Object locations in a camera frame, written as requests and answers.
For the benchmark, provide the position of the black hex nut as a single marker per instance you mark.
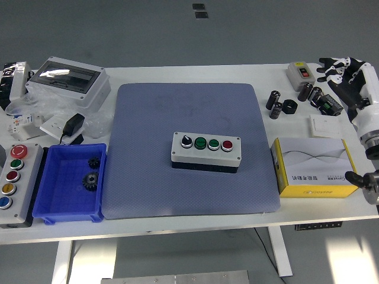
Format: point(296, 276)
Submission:
point(289, 106)

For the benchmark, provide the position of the black module green terminal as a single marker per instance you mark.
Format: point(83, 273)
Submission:
point(330, 105)

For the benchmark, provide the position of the clear plastic bag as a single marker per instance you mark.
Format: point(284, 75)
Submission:
point(50, 103)

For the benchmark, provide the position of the white plastic enclosure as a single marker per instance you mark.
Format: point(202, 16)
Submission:
point(19, 81)

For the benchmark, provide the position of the white table leg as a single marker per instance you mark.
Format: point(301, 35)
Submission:
point(279, 254)
point(61, 263)

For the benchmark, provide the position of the small black gear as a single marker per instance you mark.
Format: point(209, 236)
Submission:
point(93, 163)

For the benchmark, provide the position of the black table control panel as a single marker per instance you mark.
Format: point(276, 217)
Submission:
point(318, 225)

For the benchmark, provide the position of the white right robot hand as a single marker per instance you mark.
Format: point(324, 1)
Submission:
point(370, 112)

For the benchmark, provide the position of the blue plastic bin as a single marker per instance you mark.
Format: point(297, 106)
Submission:
point(62, 192)

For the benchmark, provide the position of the grey four-button control box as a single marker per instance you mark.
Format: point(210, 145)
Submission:
point(204, 156)

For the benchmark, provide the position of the grey two-button switch box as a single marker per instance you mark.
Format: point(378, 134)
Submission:
point(297, 75)

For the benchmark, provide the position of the grey metal plate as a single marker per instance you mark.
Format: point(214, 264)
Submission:
point(177, 278)

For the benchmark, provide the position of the white wall socket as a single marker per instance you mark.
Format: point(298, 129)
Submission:
point(50, 125)

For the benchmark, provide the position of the white circuit breaker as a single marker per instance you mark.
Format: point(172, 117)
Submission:
point(25, 127)

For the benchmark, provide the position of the large black gear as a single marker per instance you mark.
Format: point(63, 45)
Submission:
point(90, 181)

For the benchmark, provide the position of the black cylindrical capacitor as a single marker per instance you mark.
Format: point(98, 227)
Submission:
point(276, 111)
point(273, 100)
point(305, 91)
point(314, 94)

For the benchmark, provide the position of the dark floor plate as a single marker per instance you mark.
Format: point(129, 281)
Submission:
point(198, 6)
point(201, 14)

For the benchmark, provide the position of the grey-blue table mat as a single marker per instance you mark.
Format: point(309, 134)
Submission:
point(154, 192)

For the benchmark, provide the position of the yellow and white cardboard box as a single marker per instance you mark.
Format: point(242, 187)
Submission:
point(314, 159)

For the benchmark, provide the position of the black packaged item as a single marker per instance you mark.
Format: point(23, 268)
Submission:
point(4, 85)

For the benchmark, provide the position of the grey five-button control box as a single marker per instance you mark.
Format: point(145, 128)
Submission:
point(23, 189)

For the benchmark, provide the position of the grey distribution box clear lid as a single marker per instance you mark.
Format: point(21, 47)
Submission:
point(68, 83)

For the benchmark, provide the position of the black power adapter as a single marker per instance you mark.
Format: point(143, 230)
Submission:
point(72, 124)

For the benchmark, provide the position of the white wall switch panel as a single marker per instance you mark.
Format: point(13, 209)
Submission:
point(325, 125)

